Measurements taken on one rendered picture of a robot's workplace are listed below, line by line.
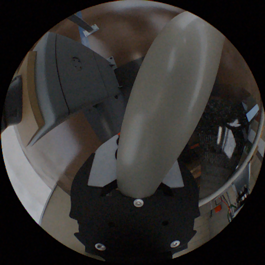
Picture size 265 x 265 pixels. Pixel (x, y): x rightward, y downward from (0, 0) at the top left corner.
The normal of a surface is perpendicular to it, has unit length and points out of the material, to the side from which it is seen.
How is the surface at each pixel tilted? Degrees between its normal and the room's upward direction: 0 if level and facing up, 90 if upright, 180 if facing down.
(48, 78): 90
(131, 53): 0
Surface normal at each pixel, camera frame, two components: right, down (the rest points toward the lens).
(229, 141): -0.68, 0.57
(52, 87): 0.94, -0.27
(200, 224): -0.33, -0.86
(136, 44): -0.07, 0.44
